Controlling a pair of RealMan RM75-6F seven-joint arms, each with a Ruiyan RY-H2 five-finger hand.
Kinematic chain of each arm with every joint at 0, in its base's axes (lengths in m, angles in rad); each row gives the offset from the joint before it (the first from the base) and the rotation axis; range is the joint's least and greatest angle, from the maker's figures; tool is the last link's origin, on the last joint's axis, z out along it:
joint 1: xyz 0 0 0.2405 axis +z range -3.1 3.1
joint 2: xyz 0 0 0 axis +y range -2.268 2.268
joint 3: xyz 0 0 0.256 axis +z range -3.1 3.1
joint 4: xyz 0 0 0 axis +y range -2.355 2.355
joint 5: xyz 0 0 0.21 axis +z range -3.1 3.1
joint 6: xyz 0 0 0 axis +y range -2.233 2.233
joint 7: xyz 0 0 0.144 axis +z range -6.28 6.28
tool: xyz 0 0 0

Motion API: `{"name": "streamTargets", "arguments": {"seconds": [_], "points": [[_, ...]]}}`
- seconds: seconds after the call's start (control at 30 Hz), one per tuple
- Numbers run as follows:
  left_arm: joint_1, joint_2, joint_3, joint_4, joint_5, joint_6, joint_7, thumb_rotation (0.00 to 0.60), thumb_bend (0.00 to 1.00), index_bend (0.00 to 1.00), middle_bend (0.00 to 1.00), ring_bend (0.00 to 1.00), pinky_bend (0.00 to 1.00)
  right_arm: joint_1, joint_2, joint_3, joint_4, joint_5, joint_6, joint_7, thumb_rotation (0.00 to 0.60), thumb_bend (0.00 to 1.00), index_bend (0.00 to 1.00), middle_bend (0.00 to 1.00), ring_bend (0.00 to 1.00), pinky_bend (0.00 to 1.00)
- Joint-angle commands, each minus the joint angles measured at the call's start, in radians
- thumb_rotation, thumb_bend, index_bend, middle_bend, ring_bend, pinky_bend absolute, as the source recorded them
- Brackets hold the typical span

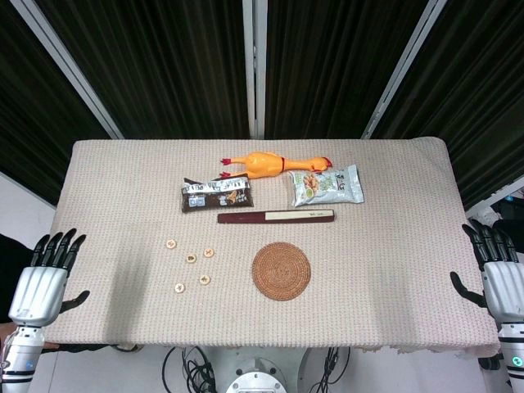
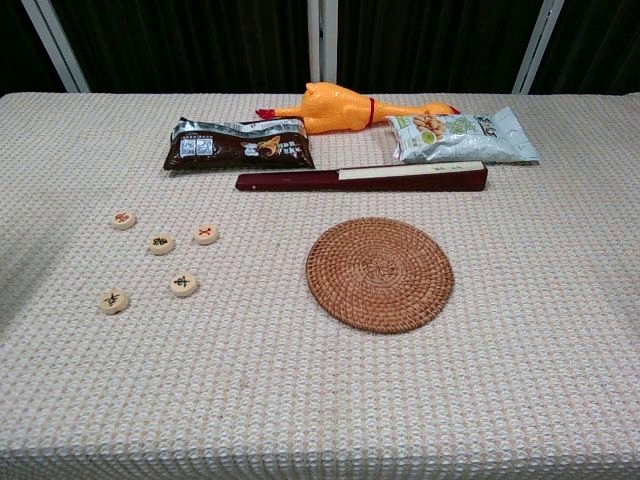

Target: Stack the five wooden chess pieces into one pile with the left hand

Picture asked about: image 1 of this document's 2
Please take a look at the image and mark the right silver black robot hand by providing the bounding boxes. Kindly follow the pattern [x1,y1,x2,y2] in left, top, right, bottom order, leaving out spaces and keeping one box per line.
[449,218,524,328]

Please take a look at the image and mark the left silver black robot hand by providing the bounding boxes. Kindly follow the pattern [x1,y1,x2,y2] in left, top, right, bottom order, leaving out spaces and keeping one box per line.
[7,228,91,328]

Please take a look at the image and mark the round woven rattan coaster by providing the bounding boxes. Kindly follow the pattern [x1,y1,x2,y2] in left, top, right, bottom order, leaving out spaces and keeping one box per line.
[251,242,312,302]

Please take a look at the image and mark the black garment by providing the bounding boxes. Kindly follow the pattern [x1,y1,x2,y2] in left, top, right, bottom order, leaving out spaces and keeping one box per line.
[0,233,42,324]

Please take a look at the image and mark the beige woven tablecloth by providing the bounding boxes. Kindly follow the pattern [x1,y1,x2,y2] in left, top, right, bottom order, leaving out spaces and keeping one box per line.
[40,138,503,356]

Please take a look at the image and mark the black pleated curtain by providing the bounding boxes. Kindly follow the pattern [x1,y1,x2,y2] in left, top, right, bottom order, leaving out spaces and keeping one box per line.
[34,0,251,140]
[374,0,524,210]
[0,0,111,209]
[265,0,431,140]

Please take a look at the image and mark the brown snack bag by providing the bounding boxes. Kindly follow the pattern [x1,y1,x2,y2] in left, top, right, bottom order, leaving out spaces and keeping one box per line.
[180,176,255,214]

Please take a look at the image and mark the green white snack bag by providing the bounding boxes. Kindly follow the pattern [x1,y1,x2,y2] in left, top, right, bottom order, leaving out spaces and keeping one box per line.
[287,164,365,208]

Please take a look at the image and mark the dark red folded fan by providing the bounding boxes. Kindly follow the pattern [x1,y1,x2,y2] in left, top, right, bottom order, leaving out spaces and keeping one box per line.
[217,209,336,225]

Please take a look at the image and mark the grey robot torso base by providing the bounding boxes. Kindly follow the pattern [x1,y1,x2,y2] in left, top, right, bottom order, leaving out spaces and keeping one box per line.
[200,346,316,393]

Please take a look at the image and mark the yellow rubber chicken toy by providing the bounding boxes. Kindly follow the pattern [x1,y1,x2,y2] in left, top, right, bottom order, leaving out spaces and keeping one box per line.
[219,150,333,180]

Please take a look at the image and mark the grey metal frame rail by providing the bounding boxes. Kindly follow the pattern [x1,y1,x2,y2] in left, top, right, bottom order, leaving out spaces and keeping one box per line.
[465,175,524,218]

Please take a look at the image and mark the black cable bundle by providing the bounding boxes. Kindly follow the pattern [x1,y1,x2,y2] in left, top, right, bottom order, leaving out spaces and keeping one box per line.
[314,346,352,393]
[162,346,218,393]

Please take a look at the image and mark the grey metal frame post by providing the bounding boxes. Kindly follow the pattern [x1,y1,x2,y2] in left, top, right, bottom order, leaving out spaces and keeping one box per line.
[10,0,124,140]
[242,0,268,139]
[360,0,451,140]

